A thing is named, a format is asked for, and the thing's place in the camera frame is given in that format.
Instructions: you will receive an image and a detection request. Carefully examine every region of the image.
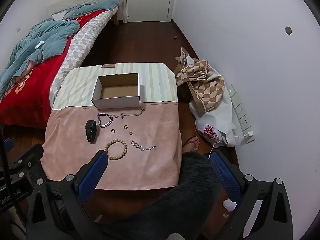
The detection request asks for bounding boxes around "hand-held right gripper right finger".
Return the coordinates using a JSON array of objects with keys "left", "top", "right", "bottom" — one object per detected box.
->
[{"left": 209, "top": 151, "right": 293, "bottom": 240}]

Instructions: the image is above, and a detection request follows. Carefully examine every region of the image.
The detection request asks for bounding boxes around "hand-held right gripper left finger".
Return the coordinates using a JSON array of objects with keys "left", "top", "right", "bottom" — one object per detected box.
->
[{"left": 26, "top": 150, "right": 109, "bottom": 240}]

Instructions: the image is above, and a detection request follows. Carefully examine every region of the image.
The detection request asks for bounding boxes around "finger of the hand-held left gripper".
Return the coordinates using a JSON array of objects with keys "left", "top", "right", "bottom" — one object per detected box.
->
[
  {"left": 3, "top": 137, "right": 15, "bottom": 155},
  {"left": 10, "top": 144, "right": 44, "bottom": 180}
]

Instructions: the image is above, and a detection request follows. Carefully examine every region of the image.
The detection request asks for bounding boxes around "wooden bead bracelet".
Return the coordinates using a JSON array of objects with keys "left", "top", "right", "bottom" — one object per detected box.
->
[{"left": 104, "top": 139, "right": 128, "bottom": 160}]

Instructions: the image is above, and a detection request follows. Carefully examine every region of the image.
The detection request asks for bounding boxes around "black smart watch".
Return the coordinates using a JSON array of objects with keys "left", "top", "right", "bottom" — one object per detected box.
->
[{"left": 85, "top": 120, "right": 98, "bottom": 144}]

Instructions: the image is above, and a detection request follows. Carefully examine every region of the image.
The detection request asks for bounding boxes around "silver link bracelet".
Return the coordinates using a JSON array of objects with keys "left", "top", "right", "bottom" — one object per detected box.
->
[{"left": 129, "top": 140, "right": 157, "bottom": 152}]

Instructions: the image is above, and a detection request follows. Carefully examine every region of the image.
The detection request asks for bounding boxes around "thin silver necklace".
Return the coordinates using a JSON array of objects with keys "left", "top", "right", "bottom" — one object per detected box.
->
[{"left": 112, "top": 107, "right": 147, "bottom": 119}]

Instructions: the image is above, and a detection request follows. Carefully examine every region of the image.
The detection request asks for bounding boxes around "white cardboard box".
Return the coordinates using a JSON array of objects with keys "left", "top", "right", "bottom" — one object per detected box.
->
[{"left": 91, "top": 73, "right": 144, "bottom": 110}]

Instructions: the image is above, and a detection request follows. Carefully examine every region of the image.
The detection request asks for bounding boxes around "crumpled white tissue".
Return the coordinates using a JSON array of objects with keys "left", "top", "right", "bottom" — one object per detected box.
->
[{"left": 222, "top": 197, "right": 237, "bottom": 210}]

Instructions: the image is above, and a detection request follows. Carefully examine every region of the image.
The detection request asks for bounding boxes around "dark fuzzy pants leg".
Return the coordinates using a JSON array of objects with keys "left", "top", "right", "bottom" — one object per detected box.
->
[{"left": 96, "top": 151, "right": 222, "bottom": 240}]

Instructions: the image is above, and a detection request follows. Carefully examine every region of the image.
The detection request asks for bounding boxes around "person's foot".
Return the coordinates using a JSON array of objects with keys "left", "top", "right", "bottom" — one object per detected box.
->
[{"left": 182, "top": 136, "right": 200, "bottom": 153}]

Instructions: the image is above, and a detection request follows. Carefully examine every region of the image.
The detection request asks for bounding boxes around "white printed plastic bag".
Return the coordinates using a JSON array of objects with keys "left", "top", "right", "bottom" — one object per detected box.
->
[{"left": 196, "top": 124, "right": 227, "bottom": 145}]

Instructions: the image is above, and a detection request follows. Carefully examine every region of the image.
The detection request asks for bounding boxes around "red flip-flop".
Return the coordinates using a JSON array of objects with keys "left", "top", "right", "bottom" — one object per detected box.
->
[{"left": 182, "top": 137, "right": 200, "bottom": 153}]

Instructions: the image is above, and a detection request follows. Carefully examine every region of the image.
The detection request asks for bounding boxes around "checkered brown white fabric pile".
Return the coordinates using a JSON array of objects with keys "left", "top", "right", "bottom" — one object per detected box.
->
[{"left": 189, "top": 66, "right": 243, "bottom": 147}]

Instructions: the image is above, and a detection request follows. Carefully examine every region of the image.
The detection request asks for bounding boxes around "red patterned blanket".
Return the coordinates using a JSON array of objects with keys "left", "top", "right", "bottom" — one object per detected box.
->
[{"left": 0, "top": 9, "right": 109, "bottom": 128}]

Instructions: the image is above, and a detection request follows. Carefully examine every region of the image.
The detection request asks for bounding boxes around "pink and striped table cover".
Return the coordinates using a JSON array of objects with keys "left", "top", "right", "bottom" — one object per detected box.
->
[{"left": 40, "top": 62, "right": 183, "bottom": 190}]

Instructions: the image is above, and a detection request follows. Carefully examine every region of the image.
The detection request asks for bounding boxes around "brown checkered cloth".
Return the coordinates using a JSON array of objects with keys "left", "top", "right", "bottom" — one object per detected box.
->
[{"left": 175, "top": 59, "right": 225, "bottom": 113}]

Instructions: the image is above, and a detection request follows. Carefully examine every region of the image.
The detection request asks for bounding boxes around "teal blanket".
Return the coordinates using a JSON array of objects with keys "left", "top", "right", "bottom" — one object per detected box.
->
[{"left": 0, "top": 0, "right": 119, "bottom": 93}]

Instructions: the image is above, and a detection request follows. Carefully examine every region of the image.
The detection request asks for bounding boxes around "grey checkered quilt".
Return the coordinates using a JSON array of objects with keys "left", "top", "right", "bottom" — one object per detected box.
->
[{"left": 49, "top": 10, "right": 118, "bottom": 100}]

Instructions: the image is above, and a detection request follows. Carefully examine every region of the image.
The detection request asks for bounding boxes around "wooden bed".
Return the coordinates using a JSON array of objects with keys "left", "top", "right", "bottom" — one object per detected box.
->
[{"left": 0, "top": 0, "right": 125, "bottom": 130}]

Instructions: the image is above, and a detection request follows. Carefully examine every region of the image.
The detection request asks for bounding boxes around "white door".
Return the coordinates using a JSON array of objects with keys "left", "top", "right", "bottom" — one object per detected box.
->
[{"left": 126, "top": 0, "right": 174, "bottom": 23}]

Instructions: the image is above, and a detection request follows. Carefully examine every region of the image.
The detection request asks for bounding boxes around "white charger cable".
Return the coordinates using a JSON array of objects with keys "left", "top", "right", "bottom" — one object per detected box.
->
[{"left": 207, "top": 134, "right": 248, "bottom": 159}]

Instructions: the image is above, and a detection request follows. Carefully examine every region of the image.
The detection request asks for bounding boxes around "white wall socket panel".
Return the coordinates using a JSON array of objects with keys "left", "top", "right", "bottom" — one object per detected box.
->
[{"left": 226, "top": 84, "right": 255, "bottom": 143}]

